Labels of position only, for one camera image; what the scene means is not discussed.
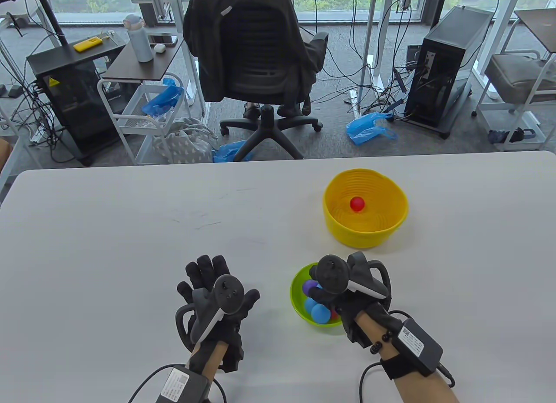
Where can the person's right hand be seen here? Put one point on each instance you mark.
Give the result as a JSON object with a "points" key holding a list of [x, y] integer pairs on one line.
{"points": [[362, 314]]}

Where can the person's left hand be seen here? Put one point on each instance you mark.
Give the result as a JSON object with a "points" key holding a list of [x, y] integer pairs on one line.
{"points": [[206, 268]]}

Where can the red ping pong ball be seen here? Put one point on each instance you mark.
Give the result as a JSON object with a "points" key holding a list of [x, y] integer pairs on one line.
{"points": [[334, 314], [357, 204]]}

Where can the purple ping pong ball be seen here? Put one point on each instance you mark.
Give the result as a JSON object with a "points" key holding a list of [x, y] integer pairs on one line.
{"points": [[309, 286]]}

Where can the yellow plastic bowl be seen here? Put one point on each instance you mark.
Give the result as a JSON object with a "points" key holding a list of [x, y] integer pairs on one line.
{"points": [[347, 238]]}

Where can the person's right forearm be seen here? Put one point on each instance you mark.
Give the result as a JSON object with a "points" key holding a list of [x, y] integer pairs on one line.
{"points": [[369, 327]]}

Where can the grey dotted fabric bag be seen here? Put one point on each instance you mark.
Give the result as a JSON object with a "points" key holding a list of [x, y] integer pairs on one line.
{"points": [[186, 144]]}

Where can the black and white handheld controller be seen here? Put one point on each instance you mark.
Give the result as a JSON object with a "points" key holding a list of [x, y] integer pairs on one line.
{"points": [[228, 294], [332, 272]]}

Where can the grey wrist sensor box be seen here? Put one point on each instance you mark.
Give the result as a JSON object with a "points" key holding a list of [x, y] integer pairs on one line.
{"points": [[417, 344], [184, 384]]}

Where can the green plastic bowl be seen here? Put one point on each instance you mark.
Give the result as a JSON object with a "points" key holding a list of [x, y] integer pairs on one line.
{"points": [[299, 276]]}

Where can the blue plastic bag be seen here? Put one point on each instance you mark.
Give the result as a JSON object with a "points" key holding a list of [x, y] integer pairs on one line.
{"points": [[226, 153], [365, 131], [163, 99]]}

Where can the black equipment cabinet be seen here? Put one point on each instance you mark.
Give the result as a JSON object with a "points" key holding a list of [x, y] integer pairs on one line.
{"points": [[78, 111]]}

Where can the dark brown side table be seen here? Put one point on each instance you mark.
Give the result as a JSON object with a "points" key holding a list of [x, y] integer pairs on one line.
{"points": [[143, 68]]}

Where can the white power strip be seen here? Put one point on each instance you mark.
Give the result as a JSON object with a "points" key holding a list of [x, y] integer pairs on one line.
{"points": [[352, 99], [38, 135]]}

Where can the black jacket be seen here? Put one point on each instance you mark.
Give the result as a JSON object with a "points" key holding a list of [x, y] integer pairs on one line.
{"points": [[204, 38]]}

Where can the black smartphone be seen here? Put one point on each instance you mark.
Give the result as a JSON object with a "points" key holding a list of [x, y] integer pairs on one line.
{"points": [[164, 40]]}

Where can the black mesh office chair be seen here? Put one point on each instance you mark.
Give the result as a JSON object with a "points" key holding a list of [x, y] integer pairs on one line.
{"points": [[260, 42]]}

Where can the brown cardboard box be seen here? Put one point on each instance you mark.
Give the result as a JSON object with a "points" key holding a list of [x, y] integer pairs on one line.
{"points": [[3, 153]]}

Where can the grey water bottle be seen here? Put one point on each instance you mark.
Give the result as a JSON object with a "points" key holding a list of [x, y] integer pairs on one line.
{"points": [[140, 42]]}

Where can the yellow phone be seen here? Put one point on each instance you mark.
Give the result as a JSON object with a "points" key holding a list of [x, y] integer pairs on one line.
{"points": [[89, 44]]}

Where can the grey foot pedals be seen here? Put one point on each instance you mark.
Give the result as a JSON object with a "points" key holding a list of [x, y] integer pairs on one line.
{"points": [[15, 91]]}

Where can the black computer tower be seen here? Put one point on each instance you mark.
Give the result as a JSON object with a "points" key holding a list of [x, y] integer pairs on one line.
{"points": [[447, 64]]}

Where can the grey cushioned white stool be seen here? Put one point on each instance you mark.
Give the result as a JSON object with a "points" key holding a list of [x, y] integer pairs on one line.
{"points": [[517, 74]]}

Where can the black stand pole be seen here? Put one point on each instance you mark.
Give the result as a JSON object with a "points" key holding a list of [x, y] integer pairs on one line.
{"points": [[48, 14]]}

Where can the white desk with black top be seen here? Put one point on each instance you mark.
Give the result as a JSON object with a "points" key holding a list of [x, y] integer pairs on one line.
{"points": [[499, 33]]}

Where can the dark square tabletop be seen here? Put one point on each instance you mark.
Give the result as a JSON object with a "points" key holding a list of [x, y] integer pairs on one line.
{"points": [[541, 27]]}

